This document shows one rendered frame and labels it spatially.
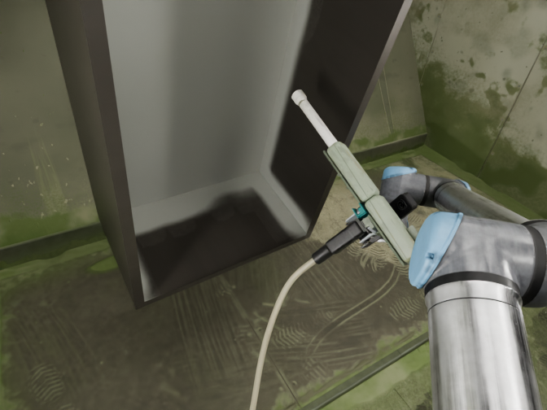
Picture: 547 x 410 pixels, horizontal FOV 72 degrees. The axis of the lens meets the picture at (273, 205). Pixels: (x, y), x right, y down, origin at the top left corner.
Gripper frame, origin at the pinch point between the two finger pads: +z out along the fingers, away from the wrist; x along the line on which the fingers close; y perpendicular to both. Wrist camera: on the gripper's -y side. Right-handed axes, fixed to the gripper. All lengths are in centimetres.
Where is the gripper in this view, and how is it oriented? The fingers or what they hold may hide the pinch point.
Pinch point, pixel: (368, 218)
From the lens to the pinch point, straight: 84.7
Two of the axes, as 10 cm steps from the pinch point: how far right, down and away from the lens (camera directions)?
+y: -7.3, 5.8, 3.5
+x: -4.8, -8.1, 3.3
